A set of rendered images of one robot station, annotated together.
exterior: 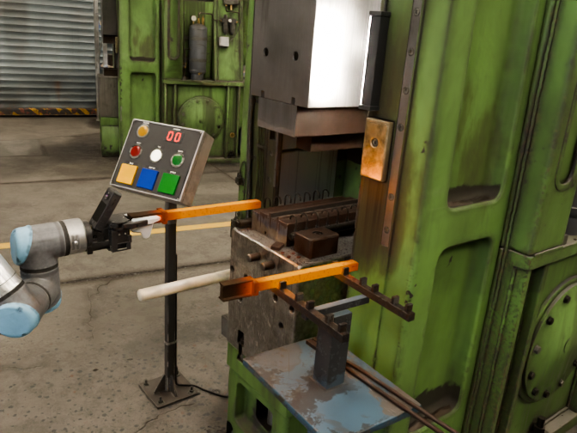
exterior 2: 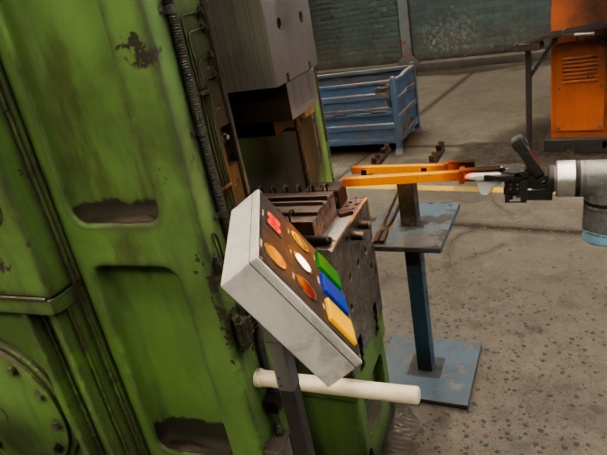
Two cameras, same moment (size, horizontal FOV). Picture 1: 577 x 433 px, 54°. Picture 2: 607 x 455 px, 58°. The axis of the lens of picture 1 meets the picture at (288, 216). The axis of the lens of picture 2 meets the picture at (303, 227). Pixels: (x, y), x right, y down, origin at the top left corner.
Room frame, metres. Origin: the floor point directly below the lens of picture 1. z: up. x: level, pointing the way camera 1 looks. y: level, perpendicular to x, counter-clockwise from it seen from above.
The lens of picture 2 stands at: (2.48, 1.38, 1.57)
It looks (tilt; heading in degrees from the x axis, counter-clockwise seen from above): 23 degrees down; 244
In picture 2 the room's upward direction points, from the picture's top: 11 degrees counter-clockwise
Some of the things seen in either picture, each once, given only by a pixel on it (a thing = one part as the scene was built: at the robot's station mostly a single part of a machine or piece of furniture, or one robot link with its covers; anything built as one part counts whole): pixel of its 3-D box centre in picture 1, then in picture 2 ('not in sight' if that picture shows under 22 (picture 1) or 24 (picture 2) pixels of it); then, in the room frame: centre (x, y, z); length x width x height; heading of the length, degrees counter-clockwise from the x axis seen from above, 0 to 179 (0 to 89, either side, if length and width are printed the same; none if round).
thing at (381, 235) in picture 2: (386, 391); (393, 208); (1.26, -0.29, 0.70); 0.60 x 0.04 x 0.01; 41
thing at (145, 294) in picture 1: (192, 283); (335, 385); (1.98, 0.35, 0.62); 0.44 x 0.05 x 0.05; 129
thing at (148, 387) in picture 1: (168, 381); not in sight; (2.15, 0.48, 0.05); 0.22 x 0.22 x 0.09; 39
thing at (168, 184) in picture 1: (169, 184); (326, 272); (1.99, 0.45, 1.01); 0.07 x 0.05 x 0.07; 64
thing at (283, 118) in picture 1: (326, 114); (235, 100); (1.90, -0.10, 1.32); 0.42 x 0.20 x 0.10; 129
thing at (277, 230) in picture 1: (316, 216); (261, 216); (1.90, -0.10, 0.96); 0.42 x 0.20 x 0.09; 129
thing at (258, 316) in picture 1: (322, 289); (282, 280); (1.86, -0.14, 0.69); 0.56 x 0.38 x 0.45; 129
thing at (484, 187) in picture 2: not in sight; (483, 183); (1.48, 0.41, 1.03); 0.09 x 0.03 x 0.06; 132
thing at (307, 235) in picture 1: (316, 242); (325, 195); (1.66, -0.10, 0.95); 0.12 x 0.08 x 0.06; 129
